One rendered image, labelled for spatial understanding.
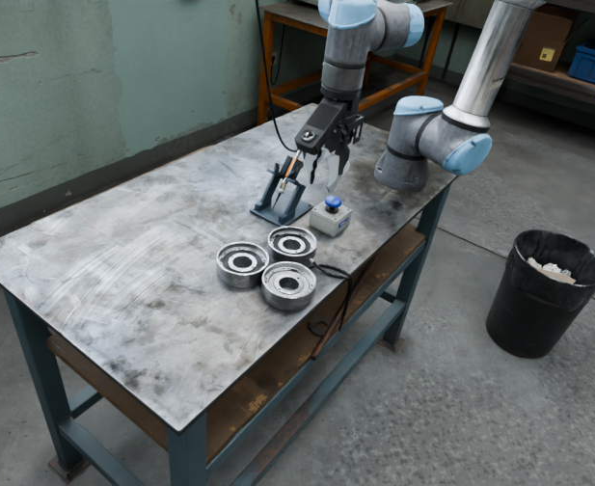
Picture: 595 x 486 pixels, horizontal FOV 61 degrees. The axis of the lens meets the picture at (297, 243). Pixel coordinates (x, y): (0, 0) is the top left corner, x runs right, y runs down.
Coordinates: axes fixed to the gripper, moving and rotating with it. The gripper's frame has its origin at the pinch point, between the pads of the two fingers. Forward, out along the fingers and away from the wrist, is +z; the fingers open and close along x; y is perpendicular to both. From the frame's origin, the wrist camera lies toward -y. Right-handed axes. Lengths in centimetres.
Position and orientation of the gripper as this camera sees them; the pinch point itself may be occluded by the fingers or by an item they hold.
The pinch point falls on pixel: (319, 183)
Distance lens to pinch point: 103.6
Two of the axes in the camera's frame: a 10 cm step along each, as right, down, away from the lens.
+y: 5.9, -4.4, 6.8
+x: -8.0, -4.3, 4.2
